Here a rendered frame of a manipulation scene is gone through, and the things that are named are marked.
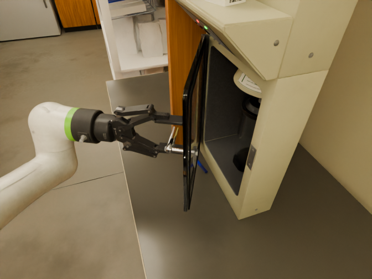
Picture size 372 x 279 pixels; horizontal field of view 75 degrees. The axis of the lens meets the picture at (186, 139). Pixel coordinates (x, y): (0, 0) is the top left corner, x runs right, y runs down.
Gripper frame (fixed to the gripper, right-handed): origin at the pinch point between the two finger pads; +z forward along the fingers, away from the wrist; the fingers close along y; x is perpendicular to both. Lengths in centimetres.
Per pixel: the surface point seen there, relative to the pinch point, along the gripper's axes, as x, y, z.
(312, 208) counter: 1, -26, 43
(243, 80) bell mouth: 6.1, 13.8, 15.7
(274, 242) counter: -11.8, -25.8, 30.2
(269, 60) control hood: -7.6, 25.0, 17.7
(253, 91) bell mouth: 3.4, 12.7, 18.0
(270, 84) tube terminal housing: -5.0, 19.4, 19.4
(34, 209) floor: 34, -120, -117
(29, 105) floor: 159, -121, -208
